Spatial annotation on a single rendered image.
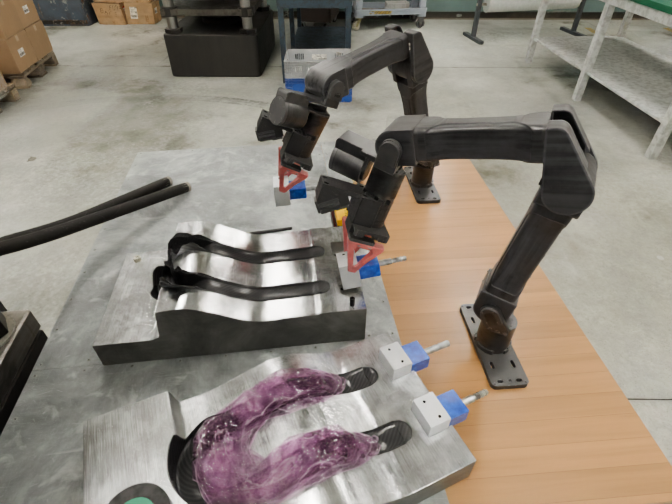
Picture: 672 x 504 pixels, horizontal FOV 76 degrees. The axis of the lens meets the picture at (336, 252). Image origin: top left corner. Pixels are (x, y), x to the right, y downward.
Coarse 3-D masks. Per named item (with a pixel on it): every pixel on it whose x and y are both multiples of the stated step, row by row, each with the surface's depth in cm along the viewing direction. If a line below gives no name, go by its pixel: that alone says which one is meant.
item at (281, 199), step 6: (276, 180) 102; (276, 186) 100; (294, 186) 102; (300, 186) 102; (306, 186) 103; (312, 186) 103; (276, 192) 100; (282, 192) 101; (288, 192) 101; (294, 192) 101; (300, 192) 102; (276, 198) 101; (282, 198) 102; (288, 198) 102; (294, 198) 102; (300, 198) 103; (276, 204) 102; (282, 204) 103; (288, 204) 103
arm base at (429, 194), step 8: (408, 168) 136; (416, 168) 125; (424, 168) 123; (432, 168) 124; (408, 176) 133; (416, 176) 126; (424, 176) 125; (432, 176) 127; (416, 184) 127; (424, 184) 127; (432, 184) 128; (416, 192) 126; (424, 192) 126; (432, 192) 127; (416, 200) 123; (424, 200) 122; (432, 200) 122; (440, 200) 123
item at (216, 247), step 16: (176, 240) 87; (192, 240) 88; (208, 240) 89; (176, 256) 84; (224, 256) 88; (240, 256) 91; (256, 256) 93; (272, 256) 93; (288, 256) 93; (304, 256) 92; (160, 272) 87; (176, 272) 80; (192, 272) 80; (160, 288) 79; (176, 288) 77; (192, 288) 78; (208, 288) 80; (224, 288) 82; (240, 288) 84; (256, 288) 85; (272, 288) 85; (288, 288) 85; (304, 288) 85; (320, 288) 85
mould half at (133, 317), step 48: (240, 240) 94; (288, 240) 96; (336, 240) 95; (144, 288) 88; (336, 288) 84; (96, 336) 79; (144, 336) 79; (192, 336) 79; (240, 336) 80; (288, 336) 82; (336, 336) 84
